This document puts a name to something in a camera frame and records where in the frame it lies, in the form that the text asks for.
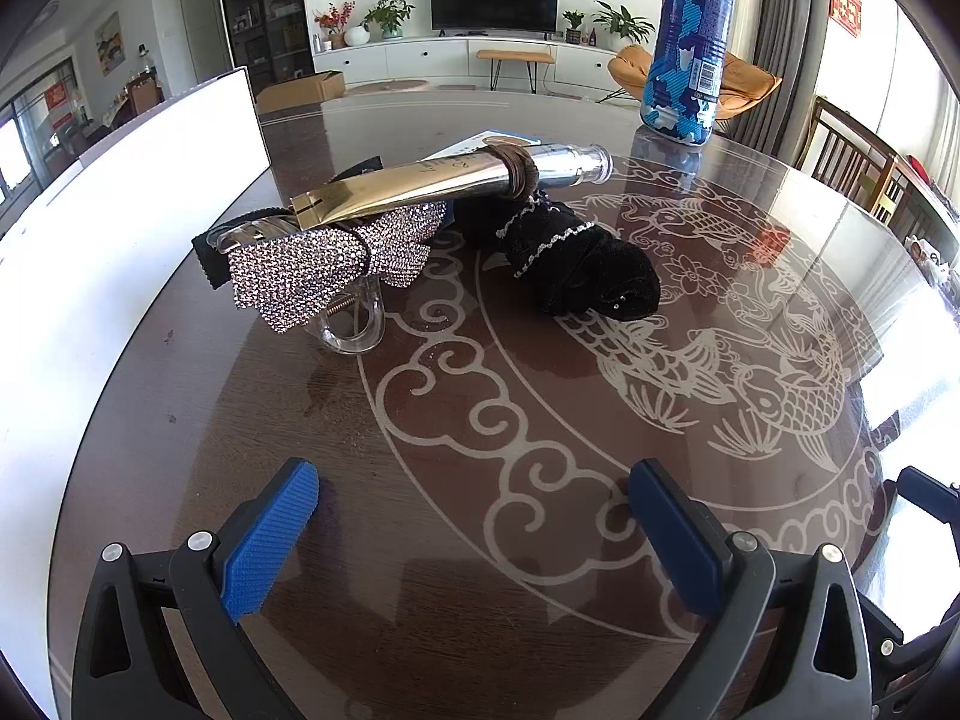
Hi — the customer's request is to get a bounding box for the black television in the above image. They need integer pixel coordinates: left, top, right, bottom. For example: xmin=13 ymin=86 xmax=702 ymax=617
xmin=430 ymin=0 xmax=560 ymax=32

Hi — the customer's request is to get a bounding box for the framed wall painting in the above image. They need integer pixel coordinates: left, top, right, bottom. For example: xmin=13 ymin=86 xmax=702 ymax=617
xmin=94 ymin=11 xmax=123 ymax=76

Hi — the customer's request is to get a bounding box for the wooden chair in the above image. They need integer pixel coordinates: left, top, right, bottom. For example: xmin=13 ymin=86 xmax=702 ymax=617
xmin=795 ymin=96 xmax=960 ymax=241

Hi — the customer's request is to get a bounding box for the grey curtain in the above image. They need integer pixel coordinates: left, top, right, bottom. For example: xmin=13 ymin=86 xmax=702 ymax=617
xmin=750 ymin=0 xmax=835 ymax=158

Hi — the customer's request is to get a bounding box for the blue white ointment box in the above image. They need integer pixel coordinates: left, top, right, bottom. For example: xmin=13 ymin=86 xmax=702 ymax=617
xmin=429 ymin=127 xmax=542 ymax=164

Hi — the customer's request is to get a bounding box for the red flower arrangement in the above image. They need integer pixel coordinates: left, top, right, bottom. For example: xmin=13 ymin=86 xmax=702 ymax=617
xmin=313 ymin=1 xmax=357 ymax=50

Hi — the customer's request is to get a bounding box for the white door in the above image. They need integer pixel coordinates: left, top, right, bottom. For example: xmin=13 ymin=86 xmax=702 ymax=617
xmin=176 ymin=0 xmax=216 ymax=85

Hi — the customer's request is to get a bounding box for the brown hair tie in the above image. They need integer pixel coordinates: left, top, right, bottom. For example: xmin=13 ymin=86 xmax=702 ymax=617
xmin=501 ymin=148 xmax=537 ymax=200

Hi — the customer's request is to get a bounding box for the white cardboard box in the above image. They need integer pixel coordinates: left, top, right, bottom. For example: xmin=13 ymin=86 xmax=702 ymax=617
xmin=0 ymin=66 xmax=272 ymax=720

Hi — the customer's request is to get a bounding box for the large leafy potted plant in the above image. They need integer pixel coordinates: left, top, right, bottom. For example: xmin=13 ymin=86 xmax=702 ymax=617
xmin=592 ymin=0 xmax=656 ymax=46

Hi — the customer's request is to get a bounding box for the wooden stool with metal legs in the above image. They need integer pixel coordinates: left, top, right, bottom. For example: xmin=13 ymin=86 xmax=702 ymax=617
xmin=476 ymin=49 xmax=556 ymax=93

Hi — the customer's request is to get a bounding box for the black scrunchie with silver trim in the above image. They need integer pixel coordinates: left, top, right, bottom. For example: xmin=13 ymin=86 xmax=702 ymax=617
xmin=456 ymin=191 xmax=662 ymax=320

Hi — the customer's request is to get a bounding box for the orange lounge chair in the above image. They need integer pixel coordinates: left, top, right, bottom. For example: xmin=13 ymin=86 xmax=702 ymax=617
xmin=607 ymin=43 xmax=783 ymax=121

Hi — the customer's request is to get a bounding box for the round beige floor mat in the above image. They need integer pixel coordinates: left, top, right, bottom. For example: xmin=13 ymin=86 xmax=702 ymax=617
xmin=349 ymin=79 xmax=436 ymax=95

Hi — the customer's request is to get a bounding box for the red door decoration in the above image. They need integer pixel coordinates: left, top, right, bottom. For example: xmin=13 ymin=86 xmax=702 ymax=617
xmin=43 ymin=84 xmax=76 ymax=128

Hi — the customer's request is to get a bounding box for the green potted plant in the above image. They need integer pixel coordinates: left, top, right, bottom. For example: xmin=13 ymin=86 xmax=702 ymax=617
xmin=362 ymin=0 xmax=416 ymax=41

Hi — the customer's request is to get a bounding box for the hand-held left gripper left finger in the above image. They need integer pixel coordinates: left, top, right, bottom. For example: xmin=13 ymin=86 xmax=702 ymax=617
xmin=71 ymin=457 xmax=321 ymax=720

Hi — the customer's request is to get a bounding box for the blue camouflage bottle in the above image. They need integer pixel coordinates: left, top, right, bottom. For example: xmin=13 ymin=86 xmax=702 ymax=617
xmin=639 ymin=0 xmax=741 ymax=146

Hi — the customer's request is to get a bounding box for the brown patterned glass desktop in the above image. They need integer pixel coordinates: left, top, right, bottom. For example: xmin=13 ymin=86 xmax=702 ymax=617
xmin=49 ymin=86 xmax=960 ymax=720

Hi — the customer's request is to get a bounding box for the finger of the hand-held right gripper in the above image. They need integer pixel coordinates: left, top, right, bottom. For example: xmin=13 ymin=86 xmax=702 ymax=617
xmin=859 ymin=596 xmax=960 ymax=698
xmin=896 ymin=465 xmax=960 ymax=533

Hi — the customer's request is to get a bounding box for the rhinestone bow claw clip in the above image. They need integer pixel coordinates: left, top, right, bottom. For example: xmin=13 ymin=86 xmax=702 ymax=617
xmin=208 ymin=202 xmax=451 ymax=357

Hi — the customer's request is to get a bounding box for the dark glass display cabinet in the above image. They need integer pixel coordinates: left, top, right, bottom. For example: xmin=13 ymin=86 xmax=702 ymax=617
xmin=215 ymin=0 xmax=314 ymax=83

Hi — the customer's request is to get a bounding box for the covered standing air conditioner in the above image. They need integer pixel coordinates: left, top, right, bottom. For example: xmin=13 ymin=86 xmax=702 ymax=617
xmin=721 ymin=0 xmax=767 ymax=61

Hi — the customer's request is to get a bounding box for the gold cosmetic tube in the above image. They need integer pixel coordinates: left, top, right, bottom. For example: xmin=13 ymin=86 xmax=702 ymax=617
xmin=289 ymin=141 xmax=616 ymax=231

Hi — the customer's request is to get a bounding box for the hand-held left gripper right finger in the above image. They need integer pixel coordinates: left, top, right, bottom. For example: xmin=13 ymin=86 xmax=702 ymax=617
xmin=628 ymin=457 xmax=875 ymax=720

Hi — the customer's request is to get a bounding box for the brown cardboard box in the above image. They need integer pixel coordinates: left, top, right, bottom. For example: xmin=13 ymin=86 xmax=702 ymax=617
xmin=255 ymin=70 xmax=346 ymax=115

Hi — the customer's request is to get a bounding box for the dining chair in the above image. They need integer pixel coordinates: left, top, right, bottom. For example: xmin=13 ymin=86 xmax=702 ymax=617
xmin=124 ymin=67 xmax=166 ymax=113

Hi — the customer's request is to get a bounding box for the white television cabinet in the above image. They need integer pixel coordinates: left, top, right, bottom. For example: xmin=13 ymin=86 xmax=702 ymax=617
xmin=311 ymin=36 xmax=638 ymax=91

